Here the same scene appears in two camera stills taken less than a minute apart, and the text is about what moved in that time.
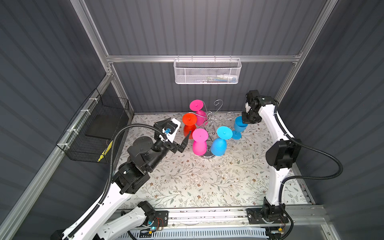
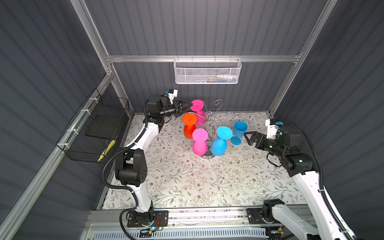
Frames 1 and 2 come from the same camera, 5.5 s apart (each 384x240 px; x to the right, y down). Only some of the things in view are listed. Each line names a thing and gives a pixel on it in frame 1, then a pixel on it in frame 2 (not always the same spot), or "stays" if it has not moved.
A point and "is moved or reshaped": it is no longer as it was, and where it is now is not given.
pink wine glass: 197,105 stays
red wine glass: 189,120 stays
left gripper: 173,147 -> 176,105
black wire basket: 90,136 stays
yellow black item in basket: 106,151 stays
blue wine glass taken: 239,127 is moved or reshaped
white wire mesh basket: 207,71 stays
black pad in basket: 104,126 stays
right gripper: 245,121 -> 261,136
